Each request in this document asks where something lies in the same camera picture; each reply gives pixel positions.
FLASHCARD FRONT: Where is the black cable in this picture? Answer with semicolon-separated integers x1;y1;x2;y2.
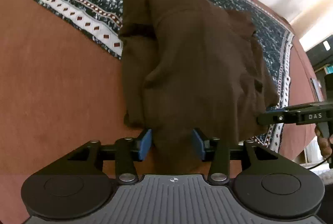
306;158;333;170

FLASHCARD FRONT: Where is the person's right hand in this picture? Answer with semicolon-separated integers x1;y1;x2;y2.
314;126;333;159

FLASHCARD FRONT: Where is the dark shelf unit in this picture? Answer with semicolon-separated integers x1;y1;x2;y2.
306;35;333;100

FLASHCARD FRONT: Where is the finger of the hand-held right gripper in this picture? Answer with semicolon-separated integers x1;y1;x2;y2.
256;111;298;126
265;102;333;113

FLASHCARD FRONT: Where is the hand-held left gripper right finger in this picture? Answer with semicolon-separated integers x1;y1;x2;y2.
193;128;276;185

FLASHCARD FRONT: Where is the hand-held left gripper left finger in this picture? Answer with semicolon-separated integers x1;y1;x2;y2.
68;128;153;185

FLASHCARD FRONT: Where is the dark brown garment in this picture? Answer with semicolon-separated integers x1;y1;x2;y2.
118;0;279;175

